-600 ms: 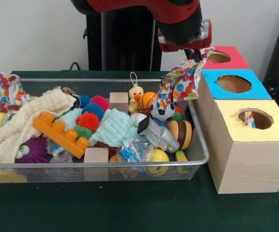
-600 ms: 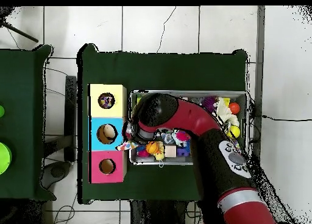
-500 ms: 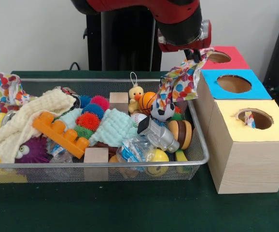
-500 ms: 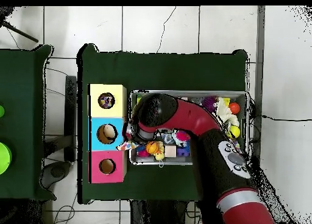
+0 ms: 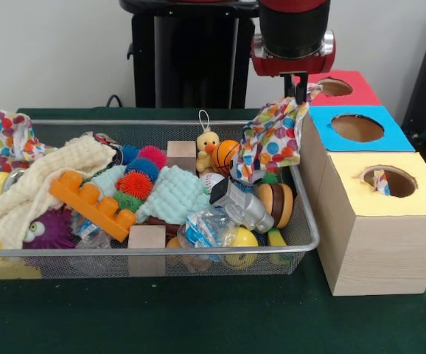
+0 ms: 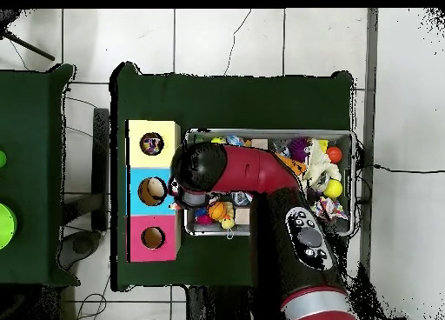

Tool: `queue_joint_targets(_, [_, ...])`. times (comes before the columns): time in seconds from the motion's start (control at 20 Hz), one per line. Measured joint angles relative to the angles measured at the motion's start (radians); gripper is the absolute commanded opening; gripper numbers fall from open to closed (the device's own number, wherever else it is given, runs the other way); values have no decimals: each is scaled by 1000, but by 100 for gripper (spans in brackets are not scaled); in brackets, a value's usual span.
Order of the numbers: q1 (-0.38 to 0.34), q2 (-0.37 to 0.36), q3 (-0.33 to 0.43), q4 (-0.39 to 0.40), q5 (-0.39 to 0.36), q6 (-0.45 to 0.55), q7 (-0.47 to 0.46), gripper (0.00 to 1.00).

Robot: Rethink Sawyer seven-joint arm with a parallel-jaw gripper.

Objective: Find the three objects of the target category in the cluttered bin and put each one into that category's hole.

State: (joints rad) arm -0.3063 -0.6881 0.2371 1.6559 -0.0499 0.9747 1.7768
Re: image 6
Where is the dark green table cloth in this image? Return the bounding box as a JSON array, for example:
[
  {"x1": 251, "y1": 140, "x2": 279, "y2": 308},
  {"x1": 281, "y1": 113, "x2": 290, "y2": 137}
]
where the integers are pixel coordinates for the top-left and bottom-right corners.
[
  {"x1": 110, "y1": 62, "x2": 355, "y2": 292},
  {"x1": 0, "y1": 63, "x2": 82, "y2": 287}
]

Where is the small orange ball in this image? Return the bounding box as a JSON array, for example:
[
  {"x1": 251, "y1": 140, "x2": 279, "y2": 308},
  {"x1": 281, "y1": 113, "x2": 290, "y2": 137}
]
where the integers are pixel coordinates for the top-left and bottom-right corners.
[{"x1": 326, "y1": 144, "x2": 343, "y2": 164}]

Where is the black cable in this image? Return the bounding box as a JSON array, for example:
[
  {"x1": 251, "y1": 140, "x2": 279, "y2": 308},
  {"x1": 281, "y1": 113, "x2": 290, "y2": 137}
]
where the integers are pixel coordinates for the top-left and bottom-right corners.
[{"x1": 373, "y1": 163, "x2": 445, "y2": 174}]

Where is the bright green cup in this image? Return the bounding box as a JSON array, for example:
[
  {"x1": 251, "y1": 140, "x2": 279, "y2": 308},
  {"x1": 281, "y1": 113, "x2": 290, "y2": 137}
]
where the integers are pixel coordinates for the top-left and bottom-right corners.
[{"x1": 0, "y1": 203, "x2": 17, "y2": 250}]

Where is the small orange basketball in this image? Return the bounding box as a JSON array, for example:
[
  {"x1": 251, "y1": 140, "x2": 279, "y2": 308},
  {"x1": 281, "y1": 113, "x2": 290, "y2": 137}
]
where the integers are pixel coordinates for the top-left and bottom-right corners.
[{"x1": 207, "y1": 201, "x2": 228, "y2": 221}]

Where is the grey rounded base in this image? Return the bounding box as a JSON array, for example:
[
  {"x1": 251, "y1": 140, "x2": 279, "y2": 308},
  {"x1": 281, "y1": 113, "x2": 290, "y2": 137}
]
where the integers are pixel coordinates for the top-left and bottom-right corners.
[{"x1": 56, "y1": 229, "x2": 103, "y2": 270}]

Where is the purple spiky monster toy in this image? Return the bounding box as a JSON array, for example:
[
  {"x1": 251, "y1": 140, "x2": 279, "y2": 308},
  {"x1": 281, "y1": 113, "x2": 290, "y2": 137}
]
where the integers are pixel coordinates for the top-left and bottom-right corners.
[{"x1": 288, "y1": 136, "x2": 312, "y2": 163}]

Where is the silver wire mesh bin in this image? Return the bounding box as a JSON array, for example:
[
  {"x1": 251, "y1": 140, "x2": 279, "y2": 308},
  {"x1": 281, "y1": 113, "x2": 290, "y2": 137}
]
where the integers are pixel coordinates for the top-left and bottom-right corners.
[{"x1": 183, "y1": 126, "x2": 357, "y2": 237}]

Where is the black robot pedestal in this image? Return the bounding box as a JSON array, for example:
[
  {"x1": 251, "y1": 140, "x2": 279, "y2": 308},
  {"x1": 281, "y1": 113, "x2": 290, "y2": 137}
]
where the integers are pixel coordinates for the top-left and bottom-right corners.
[{"x1": 185, "y1": 284, "x2": 255, "y2": 320}]

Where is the wooden box with three holes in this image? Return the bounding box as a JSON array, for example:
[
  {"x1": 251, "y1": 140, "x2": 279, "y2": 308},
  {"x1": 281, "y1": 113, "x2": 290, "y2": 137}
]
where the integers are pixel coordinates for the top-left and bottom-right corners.
[{"x1": 123, "y1": 119, "x2": 182, "y2": 263}]

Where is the yellow ball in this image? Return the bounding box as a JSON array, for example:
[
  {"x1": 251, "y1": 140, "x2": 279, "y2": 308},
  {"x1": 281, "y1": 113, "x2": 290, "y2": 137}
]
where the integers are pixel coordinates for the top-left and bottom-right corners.
[{"x1": 322, "y1": 178, "x2": 344, "y2": 200}]

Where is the cream waffle cloth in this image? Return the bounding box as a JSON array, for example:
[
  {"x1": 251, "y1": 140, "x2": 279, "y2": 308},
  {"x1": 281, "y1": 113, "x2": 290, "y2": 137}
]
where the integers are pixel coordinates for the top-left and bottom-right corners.
[{"x1": 300, "y1": 138, "x2": 342, "y2": 194}]

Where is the black tripod leg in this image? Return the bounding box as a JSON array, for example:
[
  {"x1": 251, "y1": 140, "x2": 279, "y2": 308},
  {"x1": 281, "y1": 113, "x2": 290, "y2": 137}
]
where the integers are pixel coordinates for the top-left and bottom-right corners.
[{"x1": 0, "y1": 9, "x2": 56, "y2": 62}]

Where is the orange plastic building block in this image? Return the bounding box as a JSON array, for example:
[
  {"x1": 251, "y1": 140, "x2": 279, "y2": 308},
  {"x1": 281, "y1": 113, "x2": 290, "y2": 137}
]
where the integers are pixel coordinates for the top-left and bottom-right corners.
[{"x1": 276, "y1": 152, "x2": 307, "y2": 177}]

